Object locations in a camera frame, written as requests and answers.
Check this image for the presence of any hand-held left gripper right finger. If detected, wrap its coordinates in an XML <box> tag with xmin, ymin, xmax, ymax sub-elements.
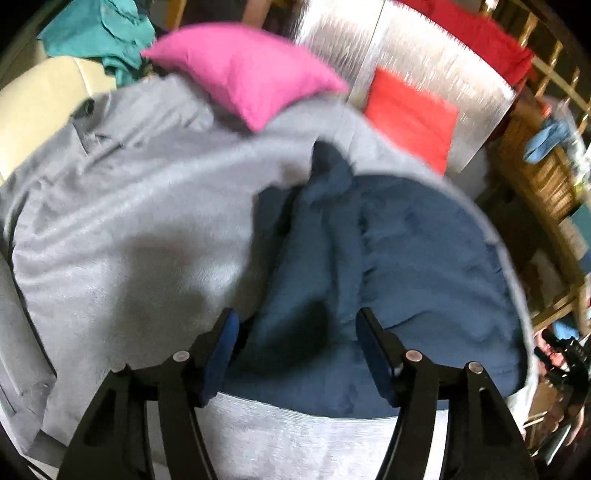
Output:
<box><xmin>355</xmin><ymin>307</ymin><xmax>539</xmax><ymax>480</ymax></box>

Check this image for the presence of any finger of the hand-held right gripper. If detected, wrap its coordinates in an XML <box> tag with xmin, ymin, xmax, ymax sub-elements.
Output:
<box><xmin>533</xmin><ymin>328</ymin><xmax>591</xmax><ymax>393</ymax></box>

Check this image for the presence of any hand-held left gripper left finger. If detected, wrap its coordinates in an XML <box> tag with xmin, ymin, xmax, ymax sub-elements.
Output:
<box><xmin>55</xmin><ymin>307</ymin><xmax>241</xmax><ymax>480</ymax></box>

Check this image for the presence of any navy blue garment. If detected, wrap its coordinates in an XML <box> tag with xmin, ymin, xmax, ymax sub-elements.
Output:
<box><xmin>222</xmin><ymin>141</ymin><xmax>529</xmax><ymax>418</ymax></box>

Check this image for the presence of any grey sweatshirt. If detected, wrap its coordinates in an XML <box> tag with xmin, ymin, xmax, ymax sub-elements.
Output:
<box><xmin>0</xmin><ymin>74</ymin><xmax>541</xmax><ymax>480</ymax></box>

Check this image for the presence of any wicker basket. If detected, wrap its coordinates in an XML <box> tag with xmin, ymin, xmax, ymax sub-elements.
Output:
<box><xmin>489</xmin><ymin>99</ymin><xmax>578</xmax><ymax>222</ymax></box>

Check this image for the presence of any light blue cloth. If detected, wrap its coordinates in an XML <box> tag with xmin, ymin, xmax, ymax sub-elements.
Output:
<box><xmin>522</xmin><ymin>119</ymin><xmax>573</xmax><ymax>163</ymax></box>

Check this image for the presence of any red-orange cushion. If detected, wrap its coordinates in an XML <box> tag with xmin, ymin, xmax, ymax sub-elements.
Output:
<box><xmin>362</xmin><ymin>68</ymin><xmax>460</xmax><ymax>174</ymax></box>

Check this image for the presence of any wooden spindle chair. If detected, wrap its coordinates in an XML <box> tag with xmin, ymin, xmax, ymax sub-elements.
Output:
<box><xmin>480</xmin><ymin>0</ymin><xmax>591</xmax><ymax>121</ymax></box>

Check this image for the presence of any pink pillow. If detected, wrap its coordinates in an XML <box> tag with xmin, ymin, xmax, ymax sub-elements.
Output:
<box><xmin>141</xmin><ymin>25</ymin><xmax>349</xmax><ymax>132</ymax></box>

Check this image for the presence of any cream sofa cushion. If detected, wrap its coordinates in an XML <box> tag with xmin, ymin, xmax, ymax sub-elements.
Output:
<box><xmin>0</xmin><ymin>58</ymin><xmax>112</xmax><ymax>185</ymax></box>

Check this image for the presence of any red cloth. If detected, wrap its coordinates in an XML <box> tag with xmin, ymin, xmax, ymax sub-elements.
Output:
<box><xmin>392</xmin><ymin>0</ymin><xmax>536</xmax><ymax>86</ymax></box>

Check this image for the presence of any silver foil insulation mat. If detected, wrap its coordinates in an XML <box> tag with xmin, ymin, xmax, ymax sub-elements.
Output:
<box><xmin>295</xmin><ymin>0</ymin><xmax>518</xmax><ymax>174</ymax></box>

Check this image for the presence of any teal cloth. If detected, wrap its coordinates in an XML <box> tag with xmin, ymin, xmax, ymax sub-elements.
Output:
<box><xmin>37</xmin><ymin>0</ymin><xmax>158</xmax><ymax>86</ymax></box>

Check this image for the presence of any curved wooden frame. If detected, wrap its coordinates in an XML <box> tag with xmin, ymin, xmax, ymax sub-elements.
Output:
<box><xmin>526</xmin><ymin>258</ymin><xmax>591</xmax><ymax>333</ymax></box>

